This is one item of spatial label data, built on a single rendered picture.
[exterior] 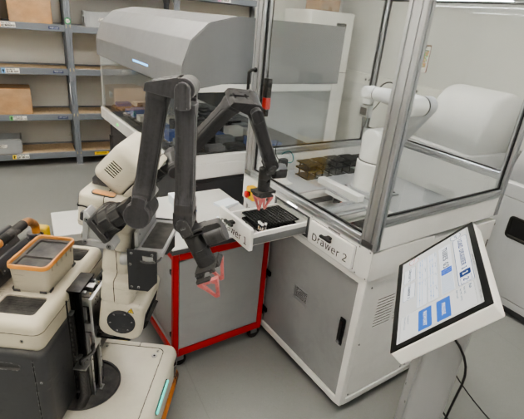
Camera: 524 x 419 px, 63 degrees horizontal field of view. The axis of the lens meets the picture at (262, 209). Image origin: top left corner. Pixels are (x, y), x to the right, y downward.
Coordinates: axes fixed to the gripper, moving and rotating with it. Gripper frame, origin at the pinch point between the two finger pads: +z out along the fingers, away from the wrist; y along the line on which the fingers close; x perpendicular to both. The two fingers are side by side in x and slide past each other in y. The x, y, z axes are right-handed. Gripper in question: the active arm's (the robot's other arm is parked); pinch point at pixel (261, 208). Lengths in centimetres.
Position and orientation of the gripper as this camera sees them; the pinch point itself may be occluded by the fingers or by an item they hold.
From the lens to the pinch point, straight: 198.2
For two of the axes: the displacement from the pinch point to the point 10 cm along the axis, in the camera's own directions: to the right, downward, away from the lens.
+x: -5.5, -3.9, 7.4
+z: -0.9, 9.1, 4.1
